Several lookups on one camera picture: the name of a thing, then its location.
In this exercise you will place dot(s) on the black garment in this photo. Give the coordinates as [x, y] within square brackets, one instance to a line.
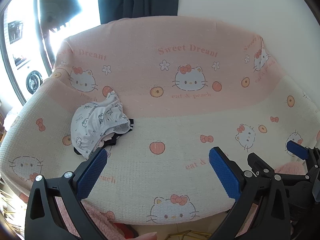
[113, 141]

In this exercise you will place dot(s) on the pink cat print blanket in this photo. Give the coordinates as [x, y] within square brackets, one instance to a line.
[175, 105]

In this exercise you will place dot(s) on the white cartoon print shorts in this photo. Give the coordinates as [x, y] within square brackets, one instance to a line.
[95, 120]

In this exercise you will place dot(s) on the dark blurry object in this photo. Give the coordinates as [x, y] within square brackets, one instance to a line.
[62, 2]

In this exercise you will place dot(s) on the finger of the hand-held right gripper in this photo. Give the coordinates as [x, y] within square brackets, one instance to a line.
[258, 166]
[297, 150]

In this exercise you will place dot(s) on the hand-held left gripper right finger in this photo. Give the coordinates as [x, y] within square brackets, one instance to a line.
[223, 175]

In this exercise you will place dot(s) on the white washing machine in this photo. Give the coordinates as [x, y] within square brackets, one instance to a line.
[32, 80]

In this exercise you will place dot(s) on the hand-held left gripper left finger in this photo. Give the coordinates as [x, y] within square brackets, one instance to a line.
[92, 172]

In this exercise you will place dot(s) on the pink fluffy robe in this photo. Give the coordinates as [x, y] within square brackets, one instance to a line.
[82, 220]

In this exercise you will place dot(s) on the dark window frame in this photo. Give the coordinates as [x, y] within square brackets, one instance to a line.
[45, 40]

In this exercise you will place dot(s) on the pink cartoon print garment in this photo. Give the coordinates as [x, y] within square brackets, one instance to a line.
[106, 138]

